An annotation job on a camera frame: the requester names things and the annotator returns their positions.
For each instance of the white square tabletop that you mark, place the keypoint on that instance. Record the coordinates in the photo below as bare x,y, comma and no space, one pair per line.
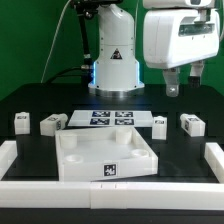
95,154

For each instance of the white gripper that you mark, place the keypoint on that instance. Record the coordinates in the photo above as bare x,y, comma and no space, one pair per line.
178,32

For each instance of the white U-shaped fence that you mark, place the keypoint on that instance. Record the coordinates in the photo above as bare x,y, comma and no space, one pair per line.
104,195

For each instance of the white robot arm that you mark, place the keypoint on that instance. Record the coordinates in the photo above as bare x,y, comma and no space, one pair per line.
116,72

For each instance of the white marker base plate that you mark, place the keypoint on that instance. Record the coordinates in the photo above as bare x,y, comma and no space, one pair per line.
111,118

